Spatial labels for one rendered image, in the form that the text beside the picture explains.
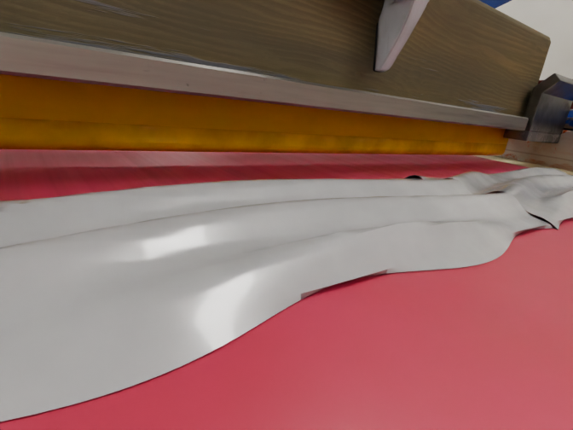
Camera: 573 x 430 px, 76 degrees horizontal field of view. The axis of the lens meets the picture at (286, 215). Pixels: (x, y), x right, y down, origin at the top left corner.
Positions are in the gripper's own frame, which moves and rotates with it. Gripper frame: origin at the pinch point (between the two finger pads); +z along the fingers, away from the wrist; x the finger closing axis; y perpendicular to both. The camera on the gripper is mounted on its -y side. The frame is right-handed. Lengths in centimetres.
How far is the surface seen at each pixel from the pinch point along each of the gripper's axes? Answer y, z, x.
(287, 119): 4.3, 4.1, 0.4
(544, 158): -25.4, 5.6, 2.0
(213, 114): 8.3, 4.1, 0.4
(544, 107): -19.7, 1.3, 2.6
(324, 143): 1.7, 5.2, 0.4
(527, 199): -2.0, 5.8, 9.5
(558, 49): -200, -33, -64
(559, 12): -200, -50, -69
